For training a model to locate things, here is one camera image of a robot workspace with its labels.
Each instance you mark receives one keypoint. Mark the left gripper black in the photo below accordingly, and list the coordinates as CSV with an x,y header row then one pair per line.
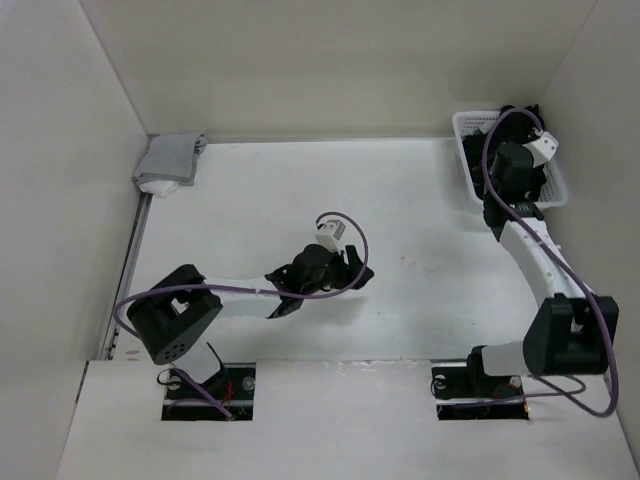
x,y
352,273

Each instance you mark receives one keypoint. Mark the black tank top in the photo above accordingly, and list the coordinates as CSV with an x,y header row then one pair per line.
x,y
517,128

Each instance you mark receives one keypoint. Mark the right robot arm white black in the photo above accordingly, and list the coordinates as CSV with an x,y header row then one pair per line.
x,y
564,337

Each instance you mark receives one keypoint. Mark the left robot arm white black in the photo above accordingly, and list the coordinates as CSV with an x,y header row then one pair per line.
x,y
171,323

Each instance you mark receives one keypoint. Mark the folded grey tank top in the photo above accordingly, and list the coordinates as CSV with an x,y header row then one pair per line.
x,y
171,157

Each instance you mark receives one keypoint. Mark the white plastic laundry basket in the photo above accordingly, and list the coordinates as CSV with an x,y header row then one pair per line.
x,y
553,193

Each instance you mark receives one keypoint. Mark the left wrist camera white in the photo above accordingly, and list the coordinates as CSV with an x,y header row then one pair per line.
x,y
329,234

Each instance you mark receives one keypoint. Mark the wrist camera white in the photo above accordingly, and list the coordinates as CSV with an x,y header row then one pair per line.
x,y
543,149
329,234

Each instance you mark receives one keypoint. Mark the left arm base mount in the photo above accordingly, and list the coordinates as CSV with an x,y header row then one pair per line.
x,y
234,388

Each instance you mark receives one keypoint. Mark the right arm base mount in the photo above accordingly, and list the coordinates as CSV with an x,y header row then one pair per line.
x,y
460,397

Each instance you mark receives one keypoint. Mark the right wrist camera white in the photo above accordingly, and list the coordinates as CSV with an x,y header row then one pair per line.
x,y
543,149

